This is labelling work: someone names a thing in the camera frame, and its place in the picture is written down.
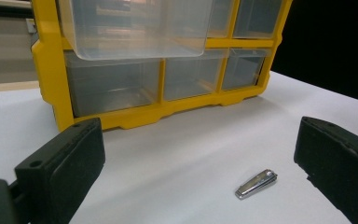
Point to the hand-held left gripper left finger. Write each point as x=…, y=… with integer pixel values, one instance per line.
x=65, y=168

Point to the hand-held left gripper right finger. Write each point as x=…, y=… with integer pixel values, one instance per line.
x=338, y=158

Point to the silver nail clipper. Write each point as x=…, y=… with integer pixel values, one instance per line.
x=255, y=184

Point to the yellow drawer organizer cabinet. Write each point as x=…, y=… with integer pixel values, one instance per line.
x=56, y=77

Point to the large clear plastic drawer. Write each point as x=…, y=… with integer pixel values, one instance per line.
x=136, y=31

